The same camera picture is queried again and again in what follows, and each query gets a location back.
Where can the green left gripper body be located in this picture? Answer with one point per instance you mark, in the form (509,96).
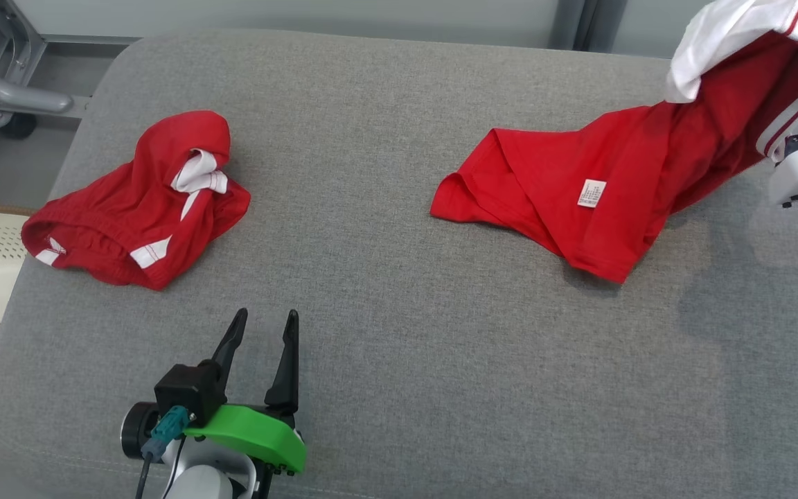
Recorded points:
(253,433)

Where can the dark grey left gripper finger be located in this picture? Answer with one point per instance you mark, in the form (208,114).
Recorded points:
(287,374)
(231,346)

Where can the red shorts with white stripes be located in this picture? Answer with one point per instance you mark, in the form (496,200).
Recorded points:
(129,215)

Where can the red and white basketball jersey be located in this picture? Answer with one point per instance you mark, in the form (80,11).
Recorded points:
(621,173)

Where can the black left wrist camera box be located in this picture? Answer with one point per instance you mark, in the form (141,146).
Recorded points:
(188,391)

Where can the dark grey upright post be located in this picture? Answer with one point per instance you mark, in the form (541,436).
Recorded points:
(596,24)

